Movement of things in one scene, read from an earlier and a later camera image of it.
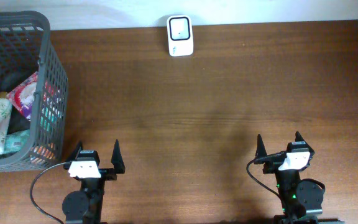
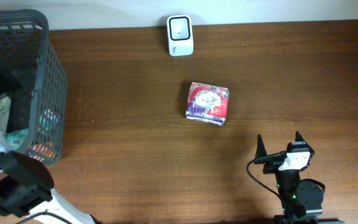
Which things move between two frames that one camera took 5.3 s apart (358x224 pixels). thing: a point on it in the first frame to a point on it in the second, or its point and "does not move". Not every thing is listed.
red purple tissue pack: x=22 y=96 to x=207 y=104
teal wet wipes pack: x=13 y=142 does not move
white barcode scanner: x=180 y=35 does not move
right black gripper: x=261 y=150 does not move
